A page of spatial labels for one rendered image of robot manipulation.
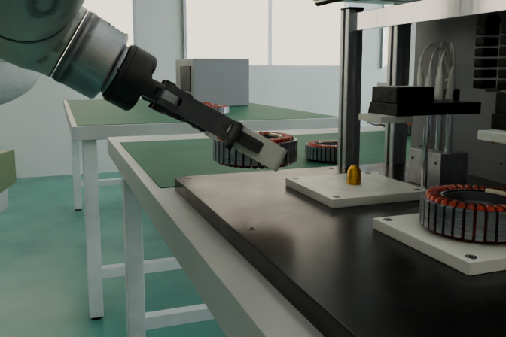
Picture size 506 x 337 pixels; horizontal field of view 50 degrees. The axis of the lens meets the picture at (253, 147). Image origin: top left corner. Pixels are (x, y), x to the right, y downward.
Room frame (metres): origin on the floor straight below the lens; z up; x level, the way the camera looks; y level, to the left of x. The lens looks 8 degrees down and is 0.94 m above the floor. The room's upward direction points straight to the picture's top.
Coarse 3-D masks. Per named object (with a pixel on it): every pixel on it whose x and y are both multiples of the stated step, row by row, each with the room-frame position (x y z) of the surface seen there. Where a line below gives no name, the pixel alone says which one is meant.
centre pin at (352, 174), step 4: (352, 168) 0.76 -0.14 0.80; (356, 168) 0.75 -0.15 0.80; (348, 172) 0.76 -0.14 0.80; (352, 172) 0.75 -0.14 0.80; (356, 172) 0.75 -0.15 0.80; (360, 172) 0.76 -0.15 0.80; (348, 176) 0.76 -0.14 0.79; (352, 176) 0.75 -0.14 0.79; (356, 176) 0.75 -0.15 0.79; (360, 176) 0.76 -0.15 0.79; (348, 180) 0.76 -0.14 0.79; (352, 180) 0.75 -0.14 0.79; (356, 180) 0.75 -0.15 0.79; (360, 180) 0.76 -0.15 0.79; (352, 184) 0.75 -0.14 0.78; (356, 184) 0.75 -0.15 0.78
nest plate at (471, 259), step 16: (384, 224) 0.56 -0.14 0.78; (400, 224) 0.55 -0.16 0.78; (416, 224) 0.55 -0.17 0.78; (400, 240) 0.53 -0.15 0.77; (416, 240) 0.51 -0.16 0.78; (432, 240) 0.50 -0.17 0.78; (448, 240) 0.50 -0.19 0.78; (464, 240) 0.50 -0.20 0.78; (432, 256) 0.48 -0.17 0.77; (448, 256) 0.46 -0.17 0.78; (464, 256) 0.45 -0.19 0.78; (480, 256) 0.45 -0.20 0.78; (496, 256) 0.45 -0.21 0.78; (464, 272) 0.44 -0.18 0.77; (480, 272) 0.44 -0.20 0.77
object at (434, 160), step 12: (420, 156) 0.81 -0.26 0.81; (432, 156) 0.78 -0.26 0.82; (444, 156) 0.77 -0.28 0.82; (456, 156) 0.78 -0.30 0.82; (420, 168) 0.81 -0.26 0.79; (432, 168) 0.78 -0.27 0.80; (444, 168) 0.77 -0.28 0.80; (456, 168) 0.78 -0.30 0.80; (408, 180) 0.84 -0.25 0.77; (420, 180) 0.81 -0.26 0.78; (432, 180) 0.78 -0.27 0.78; (444, 180) 0.77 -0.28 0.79; (456, 180) 0.78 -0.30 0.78
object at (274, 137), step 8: (216, 136) 0.73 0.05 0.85; (264, 136) 0.74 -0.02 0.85; (272, 136) 0.73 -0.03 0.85; (280, 136) 0.70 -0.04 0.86; (288, 136) 0.70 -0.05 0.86; (216, 144) 0.68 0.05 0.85; (224, 144) 0.67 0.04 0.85; (280, 144) 0.67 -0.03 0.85; (288, 144) 0.67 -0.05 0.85; (296, 144) 0.69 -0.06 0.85; (216, 152) 0.68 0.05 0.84; (224, 152) 0.67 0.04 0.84; (232, 152) 0.66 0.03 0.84; (240, 152) 0.66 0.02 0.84; (288, 152) 0.67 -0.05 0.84; (296, 152) 0.69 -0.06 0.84; (216, 160) 0.68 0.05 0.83; (224, 160) 0.67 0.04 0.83; (232, 160) 0.66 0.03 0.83; (240, 160) 0.66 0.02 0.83; (248, 160) 0.65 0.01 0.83; (288, 160) 0.67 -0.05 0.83; (296, 160) 0.70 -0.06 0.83
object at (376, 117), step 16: (384, 96) 0.78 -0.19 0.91; (400, 96) 0.75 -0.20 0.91; (416, 96) 0.76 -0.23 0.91; (432, 96) 0.77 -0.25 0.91; (384, 112) 0.77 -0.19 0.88; (400, 112) 0.75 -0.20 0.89; (416, 112) 0.75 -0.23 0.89; (432, 112) 0.76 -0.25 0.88; (448, 112) 0.77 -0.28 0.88; (464, 112) 0.78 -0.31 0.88; (432, 128) 0.83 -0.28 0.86; (448, 128) 0.79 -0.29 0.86; (448, 144) 0.79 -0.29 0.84
